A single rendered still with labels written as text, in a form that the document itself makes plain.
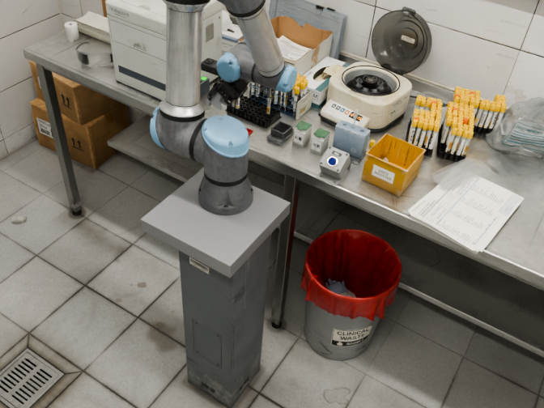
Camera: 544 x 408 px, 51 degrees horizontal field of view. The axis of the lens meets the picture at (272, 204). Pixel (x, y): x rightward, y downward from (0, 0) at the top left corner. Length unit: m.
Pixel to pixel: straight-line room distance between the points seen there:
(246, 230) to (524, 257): 0.75
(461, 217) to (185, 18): 0.92
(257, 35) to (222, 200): 0.43
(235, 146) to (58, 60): 1.11
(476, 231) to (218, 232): 0.71
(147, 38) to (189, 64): 0.56
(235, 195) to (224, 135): 0.17
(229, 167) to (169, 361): 1.09
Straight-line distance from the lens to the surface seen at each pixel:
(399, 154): 1.80
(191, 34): 1.39
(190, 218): 1.52
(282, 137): 1.84
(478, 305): 2.34
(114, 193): 3.03
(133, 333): 2.43
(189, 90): 1.44
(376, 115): 1.92
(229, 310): 1.74
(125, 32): 2.03
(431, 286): 2.34
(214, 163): 1.44
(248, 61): 1.62
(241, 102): 2.00
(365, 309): 2.05
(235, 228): 1.49
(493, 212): 1.75
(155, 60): 1.98
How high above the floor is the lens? 1.97
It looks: 42 degrees down
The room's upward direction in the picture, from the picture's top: 5 degrees clockwise
